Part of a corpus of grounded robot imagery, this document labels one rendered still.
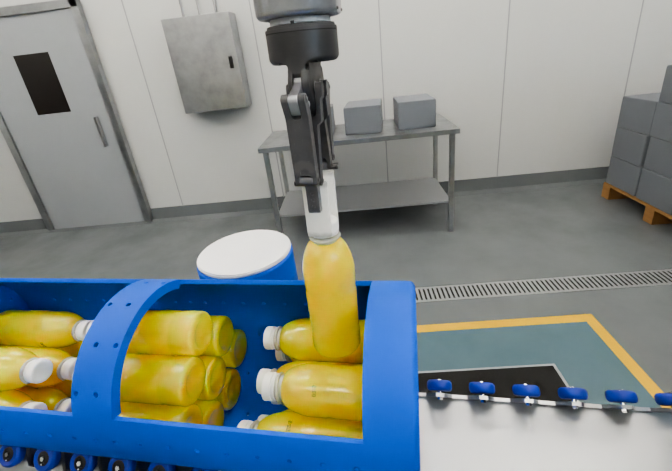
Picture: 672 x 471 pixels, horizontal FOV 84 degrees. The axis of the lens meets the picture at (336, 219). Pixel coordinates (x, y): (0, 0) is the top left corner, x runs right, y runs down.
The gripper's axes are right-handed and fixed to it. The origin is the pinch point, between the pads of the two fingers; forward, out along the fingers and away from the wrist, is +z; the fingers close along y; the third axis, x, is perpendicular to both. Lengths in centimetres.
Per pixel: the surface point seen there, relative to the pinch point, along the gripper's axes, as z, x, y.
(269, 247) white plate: 34, 30, 50
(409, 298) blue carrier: 14.1, -10.8, -0.1
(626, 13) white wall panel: -24, -202, 373
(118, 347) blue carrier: 17.5, 29.1, -8.8
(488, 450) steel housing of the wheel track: 45, -23, 1
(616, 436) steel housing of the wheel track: 44, -44, 5
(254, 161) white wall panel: 82, 150, 322
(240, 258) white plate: 34, 37, 44
